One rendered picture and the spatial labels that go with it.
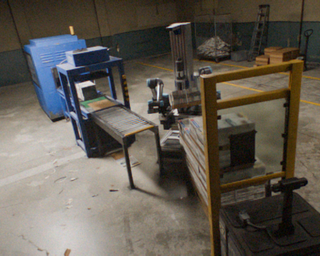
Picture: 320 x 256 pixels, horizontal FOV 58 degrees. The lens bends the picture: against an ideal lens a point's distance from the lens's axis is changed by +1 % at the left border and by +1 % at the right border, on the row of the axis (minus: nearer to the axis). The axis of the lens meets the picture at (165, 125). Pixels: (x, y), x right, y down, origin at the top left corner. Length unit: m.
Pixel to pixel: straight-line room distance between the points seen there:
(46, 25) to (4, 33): 1.44
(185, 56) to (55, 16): 8.55
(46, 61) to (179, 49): 3.57
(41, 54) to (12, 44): 5.15
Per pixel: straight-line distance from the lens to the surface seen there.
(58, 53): 7.09
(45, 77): 7.09
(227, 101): 2.13
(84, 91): 5.66
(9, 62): 12.15
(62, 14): 12.40
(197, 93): 3.83
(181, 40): 4.36
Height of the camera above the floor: 2.35
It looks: 23 degrees down
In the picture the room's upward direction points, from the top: 7 degrees counter-clockwise
